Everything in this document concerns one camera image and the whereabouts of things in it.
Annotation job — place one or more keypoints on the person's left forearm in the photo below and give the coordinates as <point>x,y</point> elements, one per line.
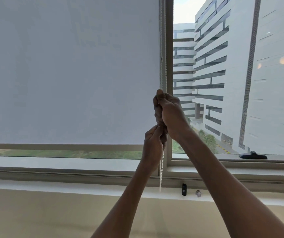
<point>124,203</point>

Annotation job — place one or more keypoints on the person's right forearm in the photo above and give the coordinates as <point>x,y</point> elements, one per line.
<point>228,185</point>

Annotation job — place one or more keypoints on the person's right thumb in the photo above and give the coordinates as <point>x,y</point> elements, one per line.
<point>162,94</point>

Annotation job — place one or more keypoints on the person's left thumb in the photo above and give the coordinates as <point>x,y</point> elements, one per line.
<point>156,130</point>

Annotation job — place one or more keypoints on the person's left hand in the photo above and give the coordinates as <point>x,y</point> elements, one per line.
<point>152,143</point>

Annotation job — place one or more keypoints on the small grey clip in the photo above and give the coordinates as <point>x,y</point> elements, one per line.
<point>198,193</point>

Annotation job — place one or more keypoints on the grey window frame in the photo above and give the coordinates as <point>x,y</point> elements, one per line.
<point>168,59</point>

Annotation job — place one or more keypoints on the small black bottle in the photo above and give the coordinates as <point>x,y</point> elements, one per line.
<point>184,189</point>

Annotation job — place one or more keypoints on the white roller blind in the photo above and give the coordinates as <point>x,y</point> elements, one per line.
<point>70,69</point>

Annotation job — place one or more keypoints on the person's right hand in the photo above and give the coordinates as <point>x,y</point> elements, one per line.
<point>171,113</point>

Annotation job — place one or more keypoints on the white striped building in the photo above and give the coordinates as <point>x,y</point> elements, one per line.
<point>221,71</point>

